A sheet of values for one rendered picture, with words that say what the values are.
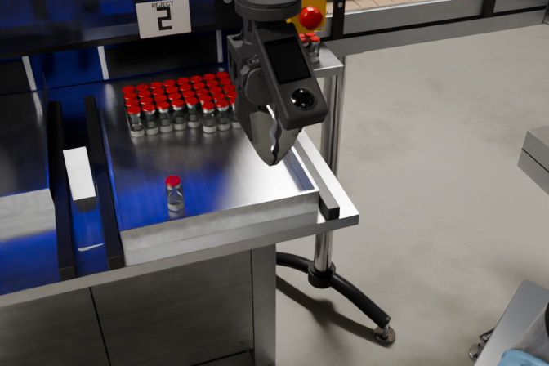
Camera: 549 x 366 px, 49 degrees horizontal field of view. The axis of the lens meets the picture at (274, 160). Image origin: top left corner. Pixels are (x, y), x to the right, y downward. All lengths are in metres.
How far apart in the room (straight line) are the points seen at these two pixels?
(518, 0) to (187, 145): 0.85
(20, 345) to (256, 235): 0.81
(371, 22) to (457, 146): 1.35
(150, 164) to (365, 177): 1.50
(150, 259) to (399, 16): 0.79
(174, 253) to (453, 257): 1.41
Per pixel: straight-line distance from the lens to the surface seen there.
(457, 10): 1.40
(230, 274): 1.42
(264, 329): 1.61
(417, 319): 1.87
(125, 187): 0.89
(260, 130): 0.70
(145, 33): 1.04
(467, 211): 2.26
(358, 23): 1.29
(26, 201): 0.87
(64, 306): 1.40
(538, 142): 1.69
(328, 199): 0.81
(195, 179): 0.88
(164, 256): 0.77
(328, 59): 1.20
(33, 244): 0.84
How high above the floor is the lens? 1.42
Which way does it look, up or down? 36 degrees down
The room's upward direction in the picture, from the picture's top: straight up
